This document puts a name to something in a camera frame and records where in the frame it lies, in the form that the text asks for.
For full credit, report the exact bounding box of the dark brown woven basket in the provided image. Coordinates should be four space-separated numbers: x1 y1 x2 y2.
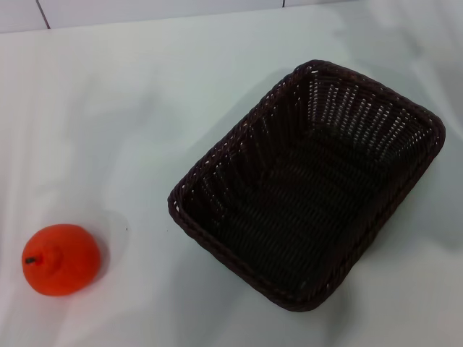
166 60 446 312

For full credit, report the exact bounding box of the orange toy fruit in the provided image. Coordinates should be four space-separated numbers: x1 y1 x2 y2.
21 223 102 298

